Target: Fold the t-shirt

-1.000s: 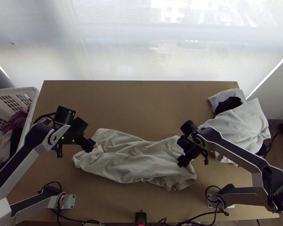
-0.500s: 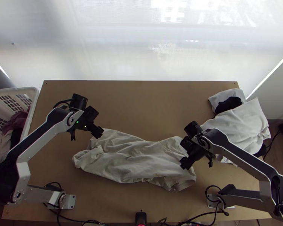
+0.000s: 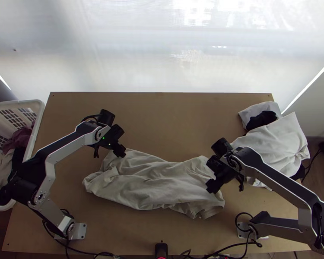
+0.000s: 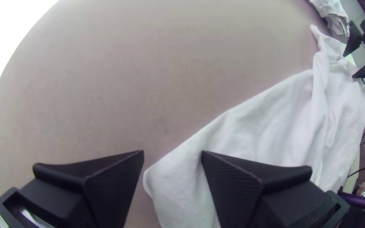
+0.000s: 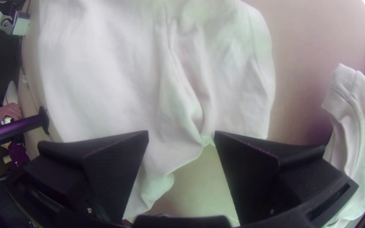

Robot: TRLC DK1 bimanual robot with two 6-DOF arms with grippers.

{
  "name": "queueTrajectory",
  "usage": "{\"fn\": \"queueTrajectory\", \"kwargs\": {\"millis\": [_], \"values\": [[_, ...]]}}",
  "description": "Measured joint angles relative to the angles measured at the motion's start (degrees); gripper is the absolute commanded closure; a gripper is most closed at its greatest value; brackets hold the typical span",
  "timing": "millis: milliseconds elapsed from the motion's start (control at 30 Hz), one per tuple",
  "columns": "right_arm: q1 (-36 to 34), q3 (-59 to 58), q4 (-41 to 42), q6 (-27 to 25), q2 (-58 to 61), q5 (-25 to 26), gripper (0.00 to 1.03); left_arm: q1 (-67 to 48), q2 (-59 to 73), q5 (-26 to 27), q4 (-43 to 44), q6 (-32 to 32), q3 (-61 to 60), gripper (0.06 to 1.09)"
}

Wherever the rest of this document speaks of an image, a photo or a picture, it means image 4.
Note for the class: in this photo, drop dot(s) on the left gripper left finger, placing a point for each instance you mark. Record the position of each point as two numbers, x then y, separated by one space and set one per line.
106 190

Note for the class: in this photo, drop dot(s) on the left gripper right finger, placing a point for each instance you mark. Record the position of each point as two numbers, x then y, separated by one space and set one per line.
239 193

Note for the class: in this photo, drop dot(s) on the white t-shirt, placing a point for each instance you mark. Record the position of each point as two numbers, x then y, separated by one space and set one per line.
280 126

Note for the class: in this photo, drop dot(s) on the heap of clothes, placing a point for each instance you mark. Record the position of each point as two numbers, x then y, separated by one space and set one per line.
334 16

